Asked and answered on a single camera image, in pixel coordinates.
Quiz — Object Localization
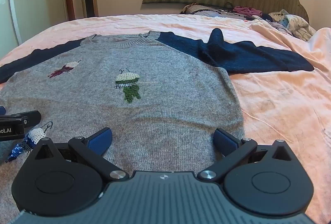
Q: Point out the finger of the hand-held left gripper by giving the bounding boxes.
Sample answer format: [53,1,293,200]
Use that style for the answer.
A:
[0,110,42,126]

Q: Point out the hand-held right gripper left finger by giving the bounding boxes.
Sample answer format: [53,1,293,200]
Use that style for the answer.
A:
[32,128,130,183]

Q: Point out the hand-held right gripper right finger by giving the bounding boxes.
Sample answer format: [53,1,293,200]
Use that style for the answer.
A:
[197,128,294,183]

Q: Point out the grey sweater with navy sleeves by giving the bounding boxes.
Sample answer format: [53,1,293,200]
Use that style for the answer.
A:
[0,29,314,178]

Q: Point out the pale loose thread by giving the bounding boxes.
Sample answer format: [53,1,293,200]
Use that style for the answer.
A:
[244,110,294,143]

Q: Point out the pink blanket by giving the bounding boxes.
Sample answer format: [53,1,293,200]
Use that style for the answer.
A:
[0,14,331,224]

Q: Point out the magenta garment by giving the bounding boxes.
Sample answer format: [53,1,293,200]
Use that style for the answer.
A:
[232,6,263,19]

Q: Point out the pale patterned crumpled cloth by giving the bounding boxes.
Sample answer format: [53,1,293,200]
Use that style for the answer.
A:
[268,9,317,42]

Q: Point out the black cable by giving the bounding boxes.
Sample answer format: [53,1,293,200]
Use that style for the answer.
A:
[191,2,247,18]

